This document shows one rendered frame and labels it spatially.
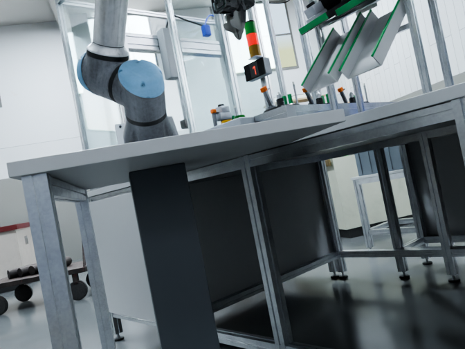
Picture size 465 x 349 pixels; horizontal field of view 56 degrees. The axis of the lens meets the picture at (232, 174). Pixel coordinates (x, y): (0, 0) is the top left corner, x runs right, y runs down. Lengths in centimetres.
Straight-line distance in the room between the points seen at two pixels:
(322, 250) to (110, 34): 210
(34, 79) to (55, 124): 86
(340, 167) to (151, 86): 350
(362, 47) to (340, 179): 310
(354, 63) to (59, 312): 107
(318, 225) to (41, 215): 225
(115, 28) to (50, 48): 751
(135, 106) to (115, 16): 24
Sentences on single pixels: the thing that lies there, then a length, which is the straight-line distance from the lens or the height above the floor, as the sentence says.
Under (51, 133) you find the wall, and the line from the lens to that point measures 840.
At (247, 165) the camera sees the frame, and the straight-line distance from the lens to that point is 149.
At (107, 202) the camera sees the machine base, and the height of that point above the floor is 78.
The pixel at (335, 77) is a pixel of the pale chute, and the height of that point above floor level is 100.
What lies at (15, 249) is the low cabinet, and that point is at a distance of 605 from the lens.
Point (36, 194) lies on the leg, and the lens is 93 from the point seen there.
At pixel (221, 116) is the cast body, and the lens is 190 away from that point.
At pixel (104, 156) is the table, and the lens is 89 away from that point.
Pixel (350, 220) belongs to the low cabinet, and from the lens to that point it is 457.
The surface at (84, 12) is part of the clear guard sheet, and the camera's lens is 260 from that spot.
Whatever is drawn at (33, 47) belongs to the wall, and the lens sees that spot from 882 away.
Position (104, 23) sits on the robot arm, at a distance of 127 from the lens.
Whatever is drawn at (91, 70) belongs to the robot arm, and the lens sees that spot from 130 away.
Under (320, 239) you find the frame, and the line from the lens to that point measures 296.
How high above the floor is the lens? 74
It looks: 1 degrees up
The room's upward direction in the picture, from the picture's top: 11 degrees counter-clockwise
